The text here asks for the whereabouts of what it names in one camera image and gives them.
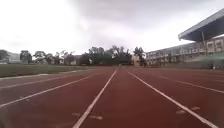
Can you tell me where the row of trees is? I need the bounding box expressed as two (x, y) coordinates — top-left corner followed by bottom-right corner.
(0, 45), (148, 67)

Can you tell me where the yellow building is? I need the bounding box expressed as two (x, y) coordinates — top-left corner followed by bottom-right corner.
(131, 54), (141, 67)

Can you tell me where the red running track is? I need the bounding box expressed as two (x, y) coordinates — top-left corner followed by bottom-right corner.
(0, 66), (224, 128)

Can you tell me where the grey grandstand building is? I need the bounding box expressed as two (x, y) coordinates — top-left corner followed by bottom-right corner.
(145, 8), (224, 70)

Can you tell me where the green grass field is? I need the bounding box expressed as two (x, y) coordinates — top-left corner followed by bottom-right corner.
(0, 63), (98, 79)

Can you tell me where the distant pale building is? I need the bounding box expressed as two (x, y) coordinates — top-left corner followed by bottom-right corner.
(5, 52), (23, 64)

